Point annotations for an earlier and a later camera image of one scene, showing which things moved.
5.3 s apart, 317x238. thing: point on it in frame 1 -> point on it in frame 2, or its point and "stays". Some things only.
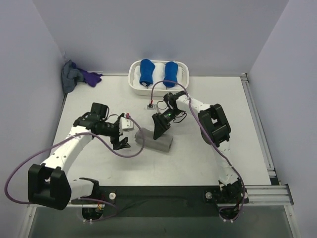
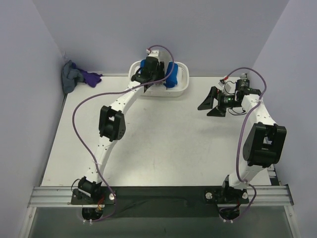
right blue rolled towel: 171,74 stays
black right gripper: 160,122 -> 220,102
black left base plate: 108,195 stays
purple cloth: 92,79 stays
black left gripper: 118,132 -> 150,68
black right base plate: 214,196 stays
